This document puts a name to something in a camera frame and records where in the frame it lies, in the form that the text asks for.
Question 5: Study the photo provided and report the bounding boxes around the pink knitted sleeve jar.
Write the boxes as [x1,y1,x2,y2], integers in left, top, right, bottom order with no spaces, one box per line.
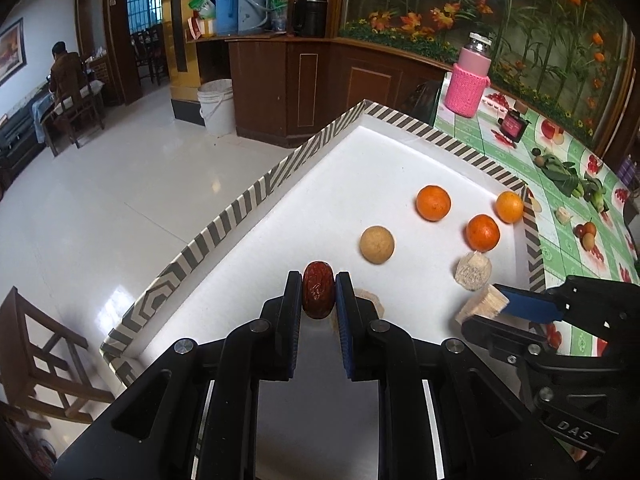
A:
[445,32,493,118]

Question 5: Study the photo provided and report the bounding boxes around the large orange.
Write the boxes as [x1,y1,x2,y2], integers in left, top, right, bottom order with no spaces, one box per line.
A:
[416,185,452,222]
[466,214,501,253]
[495,191,525,224]

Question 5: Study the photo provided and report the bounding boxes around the black kettle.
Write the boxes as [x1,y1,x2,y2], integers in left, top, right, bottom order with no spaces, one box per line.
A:
[291,0,328,38]

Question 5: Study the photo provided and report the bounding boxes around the framed wall picture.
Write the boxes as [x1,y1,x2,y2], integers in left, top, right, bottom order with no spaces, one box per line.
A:
[0,17,25,86]

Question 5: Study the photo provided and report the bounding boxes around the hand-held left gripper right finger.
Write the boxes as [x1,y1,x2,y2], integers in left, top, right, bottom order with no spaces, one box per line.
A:
[335,271,581,480]

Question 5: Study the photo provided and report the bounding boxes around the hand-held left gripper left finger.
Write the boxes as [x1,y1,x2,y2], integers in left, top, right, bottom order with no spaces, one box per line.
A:
[50,270,306,480]

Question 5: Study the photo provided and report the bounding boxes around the blue thermos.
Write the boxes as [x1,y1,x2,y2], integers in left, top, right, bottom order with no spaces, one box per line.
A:
[215,0,238,36]

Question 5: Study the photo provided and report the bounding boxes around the wooden stool frame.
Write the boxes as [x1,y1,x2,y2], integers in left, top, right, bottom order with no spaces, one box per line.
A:
[0,286,116,431]

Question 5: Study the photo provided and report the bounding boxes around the wooden dining chair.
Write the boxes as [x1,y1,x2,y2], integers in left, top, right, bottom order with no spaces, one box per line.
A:
[132,25,168,86]

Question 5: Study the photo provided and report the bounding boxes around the large beige porous block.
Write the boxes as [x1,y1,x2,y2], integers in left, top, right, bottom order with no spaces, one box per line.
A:
[454,252,493,291]

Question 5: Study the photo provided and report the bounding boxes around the large dark green leaves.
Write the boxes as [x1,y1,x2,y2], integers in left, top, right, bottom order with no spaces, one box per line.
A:
[542,155,583,196]

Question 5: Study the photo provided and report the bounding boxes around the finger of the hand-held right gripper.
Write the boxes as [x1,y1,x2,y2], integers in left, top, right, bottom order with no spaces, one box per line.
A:
[494,275,640,357]
[461,316,551,368]

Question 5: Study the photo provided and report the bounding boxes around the dark jar with red label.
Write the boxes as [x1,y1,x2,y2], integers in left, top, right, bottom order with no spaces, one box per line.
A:
[500,110,530,143]

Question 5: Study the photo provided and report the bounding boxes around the fruit printed green tablecloth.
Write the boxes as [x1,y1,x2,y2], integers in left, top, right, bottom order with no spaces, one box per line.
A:
[432,72,640,361]

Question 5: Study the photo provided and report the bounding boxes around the grey blue thermos kettle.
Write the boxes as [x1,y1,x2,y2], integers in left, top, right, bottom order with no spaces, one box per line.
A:
[237,0,275,36]

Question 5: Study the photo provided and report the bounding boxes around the flower and bamboo wall mural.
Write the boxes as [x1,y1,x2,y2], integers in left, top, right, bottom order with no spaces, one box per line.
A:
[340,0,631,146]

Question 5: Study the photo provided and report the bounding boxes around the wooden cabinet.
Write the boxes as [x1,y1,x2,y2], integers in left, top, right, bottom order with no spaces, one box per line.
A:
[170,35,451,148]

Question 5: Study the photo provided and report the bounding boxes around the white tray with striped rim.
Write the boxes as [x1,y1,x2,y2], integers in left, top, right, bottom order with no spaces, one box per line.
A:
[100,100,546,391]

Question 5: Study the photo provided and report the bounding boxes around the red white box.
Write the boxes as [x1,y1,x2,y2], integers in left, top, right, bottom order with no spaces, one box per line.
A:
[186,16,217,41]

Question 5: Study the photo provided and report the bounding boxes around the tan round fruit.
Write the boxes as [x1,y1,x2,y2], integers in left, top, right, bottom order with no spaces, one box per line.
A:
[359,225,396,265]

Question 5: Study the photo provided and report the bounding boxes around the white plastic bucket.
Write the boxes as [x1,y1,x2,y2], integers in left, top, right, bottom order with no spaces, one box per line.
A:
[197,79,236,137]

